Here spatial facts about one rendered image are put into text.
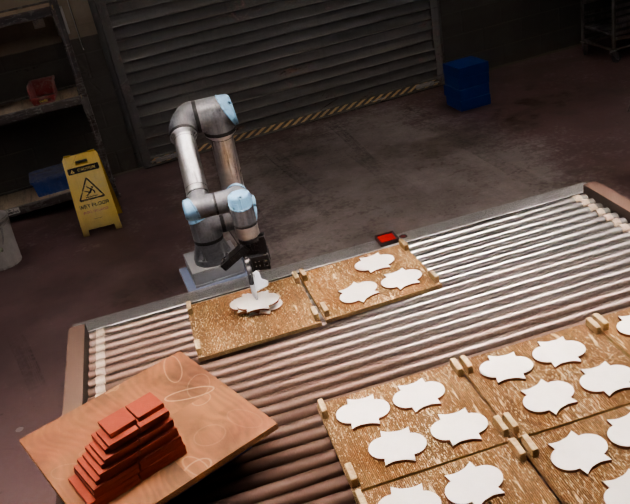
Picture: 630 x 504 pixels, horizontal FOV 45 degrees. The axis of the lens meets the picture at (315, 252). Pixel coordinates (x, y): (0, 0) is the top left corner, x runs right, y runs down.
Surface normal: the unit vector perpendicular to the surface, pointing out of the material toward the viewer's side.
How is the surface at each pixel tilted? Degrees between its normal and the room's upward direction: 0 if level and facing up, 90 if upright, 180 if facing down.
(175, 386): 0
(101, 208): 78
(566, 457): 0
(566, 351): 0
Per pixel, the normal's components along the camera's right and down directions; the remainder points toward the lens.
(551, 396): -0.18, -0.87
